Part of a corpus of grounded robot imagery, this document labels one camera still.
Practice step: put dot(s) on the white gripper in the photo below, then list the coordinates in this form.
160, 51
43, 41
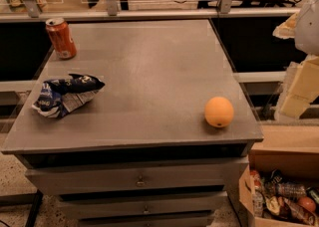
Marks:
309, 27

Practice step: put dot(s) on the orange soda can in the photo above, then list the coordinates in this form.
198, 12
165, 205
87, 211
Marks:
61, 38

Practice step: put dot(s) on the orange fruit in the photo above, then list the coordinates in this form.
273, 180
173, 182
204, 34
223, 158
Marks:
219, 112

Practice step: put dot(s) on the cardboard box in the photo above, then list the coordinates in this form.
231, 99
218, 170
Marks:
297, 166

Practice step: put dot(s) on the plastic bottle in box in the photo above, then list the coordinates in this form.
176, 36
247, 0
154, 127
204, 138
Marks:
288, 190

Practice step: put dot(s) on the red apple in box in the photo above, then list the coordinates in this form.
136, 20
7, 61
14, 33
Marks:
307, 203

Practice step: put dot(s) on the snack bag in box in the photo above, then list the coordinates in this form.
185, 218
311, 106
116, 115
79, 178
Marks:
284, 208

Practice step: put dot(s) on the grey drawer cabinet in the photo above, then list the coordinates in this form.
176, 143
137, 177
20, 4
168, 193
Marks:
140, 153

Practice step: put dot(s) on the crumpled blue chip bag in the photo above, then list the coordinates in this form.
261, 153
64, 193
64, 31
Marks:
60, 97

